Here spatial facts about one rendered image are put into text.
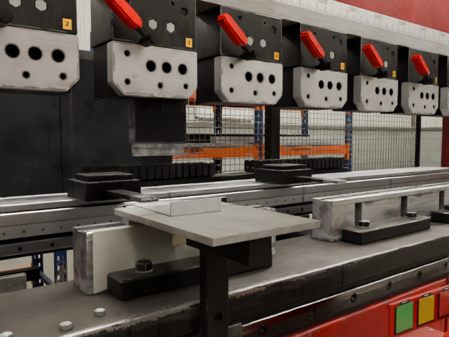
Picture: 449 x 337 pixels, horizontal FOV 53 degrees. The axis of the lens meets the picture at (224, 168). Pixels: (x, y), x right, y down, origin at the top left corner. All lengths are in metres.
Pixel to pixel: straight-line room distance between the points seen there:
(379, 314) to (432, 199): 0.49
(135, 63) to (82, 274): 0.33
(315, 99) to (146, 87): 0.39
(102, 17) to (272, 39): 0.33
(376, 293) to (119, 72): 0.67
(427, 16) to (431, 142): 7.83
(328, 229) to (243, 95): 0.40
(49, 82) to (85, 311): 0.31
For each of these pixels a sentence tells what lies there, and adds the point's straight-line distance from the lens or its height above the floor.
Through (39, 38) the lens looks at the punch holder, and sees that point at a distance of 0.67.
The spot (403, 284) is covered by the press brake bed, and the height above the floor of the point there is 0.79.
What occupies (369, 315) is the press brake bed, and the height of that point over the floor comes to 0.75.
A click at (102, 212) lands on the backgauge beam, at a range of 0.99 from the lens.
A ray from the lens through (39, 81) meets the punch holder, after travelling 0.66.
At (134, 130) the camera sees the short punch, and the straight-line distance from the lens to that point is 0.75.
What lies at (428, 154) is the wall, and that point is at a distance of 9.18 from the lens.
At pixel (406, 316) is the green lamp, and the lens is 0.86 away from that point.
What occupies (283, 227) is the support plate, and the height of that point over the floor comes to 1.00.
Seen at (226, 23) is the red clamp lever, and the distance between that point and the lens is 0.78.
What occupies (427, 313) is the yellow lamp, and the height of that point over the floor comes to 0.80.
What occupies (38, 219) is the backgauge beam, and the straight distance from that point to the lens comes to 0.95.
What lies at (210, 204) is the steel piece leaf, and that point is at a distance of 0.67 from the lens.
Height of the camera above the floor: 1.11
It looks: 4 degrees down
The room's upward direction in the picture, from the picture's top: straight up
